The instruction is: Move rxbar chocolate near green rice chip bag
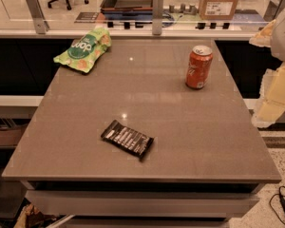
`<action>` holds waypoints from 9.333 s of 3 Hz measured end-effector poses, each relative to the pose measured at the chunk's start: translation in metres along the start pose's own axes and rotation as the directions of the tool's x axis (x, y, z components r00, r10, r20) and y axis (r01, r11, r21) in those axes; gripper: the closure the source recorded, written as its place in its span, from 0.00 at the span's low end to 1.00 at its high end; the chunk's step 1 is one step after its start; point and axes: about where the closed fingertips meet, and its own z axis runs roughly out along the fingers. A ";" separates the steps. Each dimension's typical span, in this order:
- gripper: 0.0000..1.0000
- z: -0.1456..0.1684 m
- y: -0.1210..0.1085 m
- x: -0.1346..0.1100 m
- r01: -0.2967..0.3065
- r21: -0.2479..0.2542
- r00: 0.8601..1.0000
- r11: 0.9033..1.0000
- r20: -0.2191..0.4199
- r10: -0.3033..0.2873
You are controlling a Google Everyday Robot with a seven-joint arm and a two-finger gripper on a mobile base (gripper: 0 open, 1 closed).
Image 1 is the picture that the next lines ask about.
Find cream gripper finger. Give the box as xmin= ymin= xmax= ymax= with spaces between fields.
xmin=252 ymin=62 xmax=285 ymax=128
xmin=249 ymin=20 xmax=276 ymax=48

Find orange soda can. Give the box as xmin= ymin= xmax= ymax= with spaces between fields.
xmin=185 ymin=45 xmax=213 ymax=89

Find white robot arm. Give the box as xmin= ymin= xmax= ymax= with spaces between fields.
xmin=249 ymin=9 xmax=285 ymax=128

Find cardboard box with label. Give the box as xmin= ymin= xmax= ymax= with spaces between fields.
xmin=199 ymin=0 xmax=238 ymax=20

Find grey table drawer front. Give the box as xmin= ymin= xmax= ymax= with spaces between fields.
xmin=26 ymin=190 xmax=258 ymax=219

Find middle metal glass bracket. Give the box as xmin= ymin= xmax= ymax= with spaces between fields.
xmin=152 ymin=0 xmax=163 ymax=35

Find green rice chip bag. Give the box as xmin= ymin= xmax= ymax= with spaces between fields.
xmin=53 ymin=28 xmax=111 ymax=73

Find black rxbar chocolate wrapper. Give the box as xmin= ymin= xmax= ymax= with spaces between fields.
xmin=101 ymin=120 xmax=154 ymax=159

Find left metal glass bracket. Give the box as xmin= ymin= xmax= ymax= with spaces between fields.
xmin=26 ymin=0 xmax=49 ymax=34

